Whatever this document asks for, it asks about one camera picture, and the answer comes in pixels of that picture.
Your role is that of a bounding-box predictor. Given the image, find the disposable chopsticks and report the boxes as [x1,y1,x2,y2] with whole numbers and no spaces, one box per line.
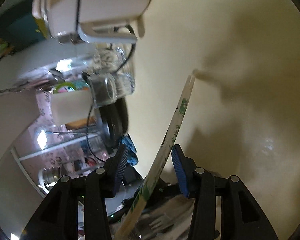
[114,75,195,239]

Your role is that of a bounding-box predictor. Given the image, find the white container with green lid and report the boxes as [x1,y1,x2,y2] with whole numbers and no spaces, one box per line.
[50,80,92,125]

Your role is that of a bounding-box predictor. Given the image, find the clear drinking glass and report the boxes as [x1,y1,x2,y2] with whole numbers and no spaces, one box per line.
[85,43,135,108]

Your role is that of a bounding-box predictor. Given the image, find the dark green knife holder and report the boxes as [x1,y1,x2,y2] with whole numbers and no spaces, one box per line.
[0,0,45,51]

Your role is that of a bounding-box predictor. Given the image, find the beige electric kettle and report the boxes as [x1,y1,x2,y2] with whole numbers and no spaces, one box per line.
[32,0,151,44]

